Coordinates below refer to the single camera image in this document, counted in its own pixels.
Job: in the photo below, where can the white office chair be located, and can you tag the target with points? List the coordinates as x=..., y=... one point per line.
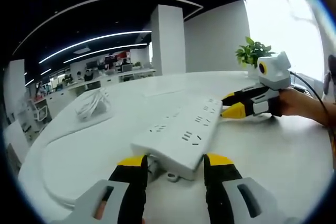
x=42, y=113

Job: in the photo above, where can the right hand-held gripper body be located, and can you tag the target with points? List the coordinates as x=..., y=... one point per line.
x=278, y=74

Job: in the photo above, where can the white power strip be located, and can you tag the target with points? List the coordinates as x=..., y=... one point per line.
x=178, y=129

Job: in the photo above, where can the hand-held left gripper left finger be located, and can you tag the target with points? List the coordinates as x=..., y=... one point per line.
x=128, y=182

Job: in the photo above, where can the green potted plant white pot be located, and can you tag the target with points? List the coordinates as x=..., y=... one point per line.
x=253, y=51

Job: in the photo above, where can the person's right hand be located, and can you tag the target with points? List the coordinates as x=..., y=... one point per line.
x=291, y=103

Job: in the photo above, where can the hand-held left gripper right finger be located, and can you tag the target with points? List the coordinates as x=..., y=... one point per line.
x=223, y=182

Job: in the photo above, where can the small background potted plant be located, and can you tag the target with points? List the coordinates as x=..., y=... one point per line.
x=137, y=64

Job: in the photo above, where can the red wall display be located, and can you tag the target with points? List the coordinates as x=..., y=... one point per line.
x=118, y=56

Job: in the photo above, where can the row of office desks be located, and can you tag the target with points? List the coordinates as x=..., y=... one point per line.
x=78, y=90

